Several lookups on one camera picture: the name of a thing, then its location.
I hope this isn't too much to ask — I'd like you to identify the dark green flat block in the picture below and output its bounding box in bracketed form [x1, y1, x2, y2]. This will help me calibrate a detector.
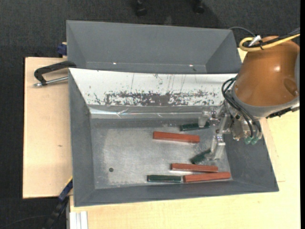
[146, 174, 183, 183]
[190, 149, 213, 165]
[179, 122, 211, 132]

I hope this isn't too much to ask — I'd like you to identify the red-brown flat block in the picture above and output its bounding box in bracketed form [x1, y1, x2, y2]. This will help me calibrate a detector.
[183, 171, 232, 183]
[152, 131, 201, 144]
[170, 163, 219, 173]

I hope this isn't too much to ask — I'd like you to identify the grey metal bin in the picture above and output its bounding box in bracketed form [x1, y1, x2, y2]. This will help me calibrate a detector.
[65, 20, 280, 208]

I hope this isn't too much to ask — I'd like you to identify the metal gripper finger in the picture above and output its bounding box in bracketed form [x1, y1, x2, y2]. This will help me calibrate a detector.
[201, 107, 219, 128]
[209, 135, 226, 161]

